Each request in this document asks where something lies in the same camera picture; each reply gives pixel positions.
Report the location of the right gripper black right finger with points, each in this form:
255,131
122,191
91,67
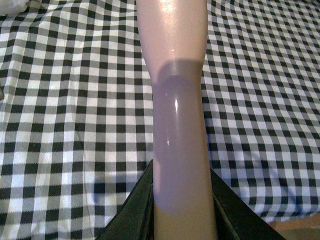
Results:
234,219

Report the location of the beige hand brush black bristles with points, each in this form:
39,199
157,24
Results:
173,36

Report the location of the black white checkered cloth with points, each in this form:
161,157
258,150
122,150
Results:
76,115

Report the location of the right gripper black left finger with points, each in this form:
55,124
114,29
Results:
135,220

